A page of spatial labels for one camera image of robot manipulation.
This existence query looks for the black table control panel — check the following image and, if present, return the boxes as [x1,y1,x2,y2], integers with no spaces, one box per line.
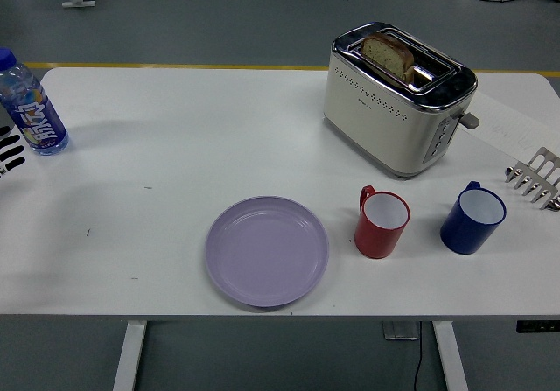
[515,319,560,334]

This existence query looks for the metal toast rack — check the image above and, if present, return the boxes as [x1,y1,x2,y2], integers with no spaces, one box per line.
[504,146,560,211]

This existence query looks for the blue drink bottle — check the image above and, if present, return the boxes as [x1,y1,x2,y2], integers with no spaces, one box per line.
[0,47,70,157]

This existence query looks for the thin black cable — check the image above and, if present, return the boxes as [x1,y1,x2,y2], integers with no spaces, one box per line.
[412,338,424,391]

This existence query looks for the white table leg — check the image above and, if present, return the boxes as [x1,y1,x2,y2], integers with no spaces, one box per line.
[112,320,148,391]
[431,320,470,391]

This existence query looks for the bread slice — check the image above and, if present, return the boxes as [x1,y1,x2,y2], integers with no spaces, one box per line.
[359,31,416,84]

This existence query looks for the cream and chrome toaster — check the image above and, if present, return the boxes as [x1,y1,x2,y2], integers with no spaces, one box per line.
[322,22,481,180]

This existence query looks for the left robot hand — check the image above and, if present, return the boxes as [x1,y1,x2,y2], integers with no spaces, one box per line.
[0,124,27,178]

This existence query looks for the white paper sheet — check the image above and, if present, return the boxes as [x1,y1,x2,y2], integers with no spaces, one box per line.
[457,88,560,161]

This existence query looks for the grey floor plate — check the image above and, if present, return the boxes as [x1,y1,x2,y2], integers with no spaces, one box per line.
[381,320,422,342]

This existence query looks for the red mug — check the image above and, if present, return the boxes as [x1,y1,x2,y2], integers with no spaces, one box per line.
[353,185,412,260]

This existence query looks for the blue mug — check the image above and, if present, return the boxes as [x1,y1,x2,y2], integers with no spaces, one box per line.
[439,180,508,255]

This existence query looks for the purple round plate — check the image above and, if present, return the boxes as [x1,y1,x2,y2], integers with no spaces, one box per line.
[205,195,331,309]

